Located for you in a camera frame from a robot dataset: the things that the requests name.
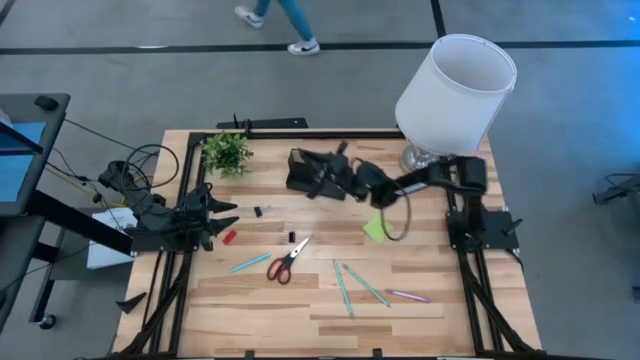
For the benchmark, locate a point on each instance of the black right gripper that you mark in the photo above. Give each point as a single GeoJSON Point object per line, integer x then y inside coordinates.
{"type": "Point", "coordinates": [347, 177]}

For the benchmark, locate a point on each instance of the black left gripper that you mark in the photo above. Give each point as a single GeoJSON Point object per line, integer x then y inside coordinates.
{"type": "Point", "coordinates": [195, 220]}

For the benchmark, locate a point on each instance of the black mesh desk organizer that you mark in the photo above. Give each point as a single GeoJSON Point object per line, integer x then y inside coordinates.
{"type": "Point", "coordinates": [294, 172]}

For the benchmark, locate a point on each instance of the red eraser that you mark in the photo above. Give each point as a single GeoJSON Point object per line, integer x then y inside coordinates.
{"type": "Point", "coordinates": [229, 237]}

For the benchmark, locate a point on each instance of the teal pen with white tip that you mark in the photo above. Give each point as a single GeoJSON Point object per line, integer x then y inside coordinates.
{"type": "Point", "coordinates": [250, 262]}

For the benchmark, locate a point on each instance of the small black binder clip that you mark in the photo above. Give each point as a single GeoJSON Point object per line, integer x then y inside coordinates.
{"type": "Point", "coordinates": [292, 237]}

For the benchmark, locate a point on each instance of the red and black scissors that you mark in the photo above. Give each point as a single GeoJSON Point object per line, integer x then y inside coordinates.
{"type": "Point", "coordinates": [287, 260]}

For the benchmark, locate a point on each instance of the green sticky note pad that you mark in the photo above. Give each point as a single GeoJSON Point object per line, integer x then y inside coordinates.
{"type": "Point", "coordinates": [375, 231]}

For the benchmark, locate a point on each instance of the purple pen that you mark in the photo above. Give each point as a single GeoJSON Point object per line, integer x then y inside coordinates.
{"type": "Point", "coordinates": [407, 295]}

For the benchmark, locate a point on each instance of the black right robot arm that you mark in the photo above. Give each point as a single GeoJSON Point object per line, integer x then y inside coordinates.
{"type": "Point", "coordinates": [472, 175]}

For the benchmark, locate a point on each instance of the small green potted plant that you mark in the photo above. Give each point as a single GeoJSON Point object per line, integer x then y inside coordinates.
{"type": "Point", "coordinates": [227, 152]}

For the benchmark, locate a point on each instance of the white paper sheet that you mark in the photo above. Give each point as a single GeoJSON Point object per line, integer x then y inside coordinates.
{"type": "Point", "coordinates": [107, 250]}

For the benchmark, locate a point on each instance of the person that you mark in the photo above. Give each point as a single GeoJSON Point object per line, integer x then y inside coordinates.
{"type": "Point", "coordinates": [295, 20]}

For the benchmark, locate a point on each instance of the white shade table lamp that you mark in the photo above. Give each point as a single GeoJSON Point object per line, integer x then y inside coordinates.
{"type": "Point", "coordinates": [455, 100]}

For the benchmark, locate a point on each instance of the black standing desk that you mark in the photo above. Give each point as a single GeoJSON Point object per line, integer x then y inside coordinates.
{"type": "Point", "coordinates": [20, 235]}

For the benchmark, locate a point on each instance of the black caster wheel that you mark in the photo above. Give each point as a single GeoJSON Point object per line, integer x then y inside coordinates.
{"type": "Point", "coordinates": [47, 321]}

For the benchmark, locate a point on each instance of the black computer mouse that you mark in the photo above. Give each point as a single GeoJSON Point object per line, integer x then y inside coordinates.
{"type": "Point", "coordinates": [46, 102]}

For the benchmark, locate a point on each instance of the blue screen monitor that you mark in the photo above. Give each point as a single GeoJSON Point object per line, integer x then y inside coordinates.
{"type": "Point", "coordinates": [15, 170]}

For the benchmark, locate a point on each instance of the black aluminium table frame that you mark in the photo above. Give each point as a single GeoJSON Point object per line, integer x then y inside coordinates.
{"type": "Point", "coordinates": [325, 134]}

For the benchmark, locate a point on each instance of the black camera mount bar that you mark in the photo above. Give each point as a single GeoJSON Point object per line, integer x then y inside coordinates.
{"type": "Point", "coordinates": [270, 123]}

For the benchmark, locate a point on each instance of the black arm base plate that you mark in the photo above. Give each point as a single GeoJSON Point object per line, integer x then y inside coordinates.
{"type": "Point", "coordinates": [500, 227]}
{"type": "Point", "coordinates": [150, 244]}

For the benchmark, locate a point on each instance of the black triangular bracket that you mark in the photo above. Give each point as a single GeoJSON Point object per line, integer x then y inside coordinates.
{"type": "Point", "coordinates": [132, 301]}

